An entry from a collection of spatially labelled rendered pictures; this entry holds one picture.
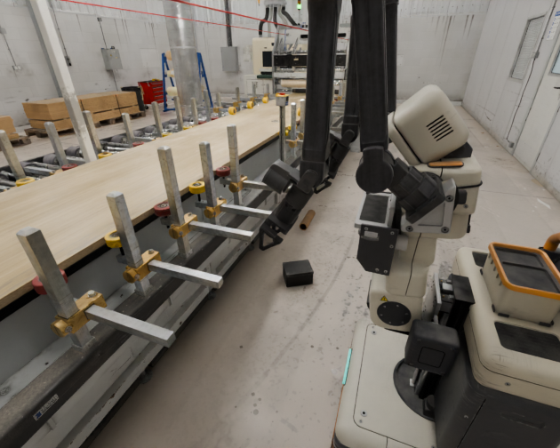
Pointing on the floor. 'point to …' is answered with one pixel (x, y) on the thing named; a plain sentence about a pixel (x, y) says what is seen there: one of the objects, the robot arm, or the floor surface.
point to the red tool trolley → (152, 92)
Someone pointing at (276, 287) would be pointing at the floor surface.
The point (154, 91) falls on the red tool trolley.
